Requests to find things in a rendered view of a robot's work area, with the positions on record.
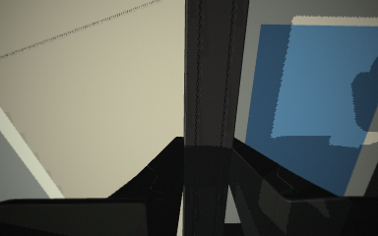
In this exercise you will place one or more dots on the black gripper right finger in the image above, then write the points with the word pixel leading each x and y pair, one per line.
pixel 273 201

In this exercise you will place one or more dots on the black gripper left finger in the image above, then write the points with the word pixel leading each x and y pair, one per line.
pixel 148 205

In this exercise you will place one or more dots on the beige wall panel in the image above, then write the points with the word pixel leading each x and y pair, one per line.
pixel 94 87

